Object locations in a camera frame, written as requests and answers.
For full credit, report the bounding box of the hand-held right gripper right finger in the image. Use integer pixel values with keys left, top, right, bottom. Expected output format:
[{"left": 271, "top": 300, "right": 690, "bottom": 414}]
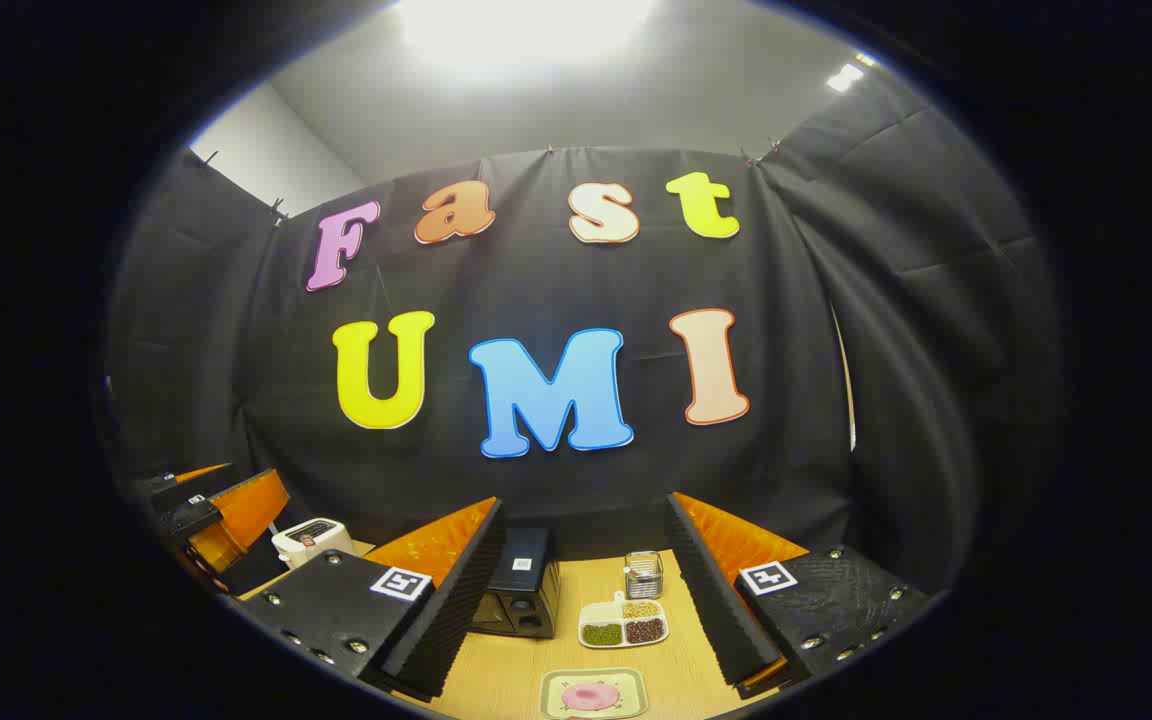
[{"left": 666, "top": 492, "right": 937, "bottom": 701}]

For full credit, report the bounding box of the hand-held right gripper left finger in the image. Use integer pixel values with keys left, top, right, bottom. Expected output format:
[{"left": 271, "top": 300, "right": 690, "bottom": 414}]
[{"left": 236, "top": 497, "right": 504, "bottom": 701}]

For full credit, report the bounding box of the black electric oven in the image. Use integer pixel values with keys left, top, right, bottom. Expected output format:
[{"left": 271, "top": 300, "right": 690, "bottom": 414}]
[{"left": 471, "top": 527, "right": 562, "bottom": 639}]

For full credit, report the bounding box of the pale green square plate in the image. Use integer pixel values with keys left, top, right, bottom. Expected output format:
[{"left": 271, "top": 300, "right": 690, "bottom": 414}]
[{"left": 539, "top": 667, "right": 649, "bottom": 720}]

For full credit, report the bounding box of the pink round food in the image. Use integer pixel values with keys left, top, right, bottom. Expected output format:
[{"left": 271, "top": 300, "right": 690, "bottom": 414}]
[{"left": 561, "top": 682, "right": 622, "bottom": 713}]

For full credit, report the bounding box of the white toaster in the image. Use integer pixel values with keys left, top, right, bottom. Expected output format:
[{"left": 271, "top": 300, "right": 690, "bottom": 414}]
[{"left": 271, "top": 518, "right": 357, "bottom": 571}]

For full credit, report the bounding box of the white divided bean dish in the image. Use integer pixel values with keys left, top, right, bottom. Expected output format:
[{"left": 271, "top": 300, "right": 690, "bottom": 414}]
[{"left": 578, "top": 592, "right": 670, "bottom": 649}]

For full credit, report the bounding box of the large ceiling light panel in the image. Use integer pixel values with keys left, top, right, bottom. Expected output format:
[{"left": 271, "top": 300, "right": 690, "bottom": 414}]
[{"left": 396, "top": 0, "right": 657, "bottom": 71}]

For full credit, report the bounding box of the metal wire holder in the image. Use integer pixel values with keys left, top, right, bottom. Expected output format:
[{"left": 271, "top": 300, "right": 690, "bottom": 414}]
[{"left": 624, "top": 550, "right": 665, "bottom": 601}]

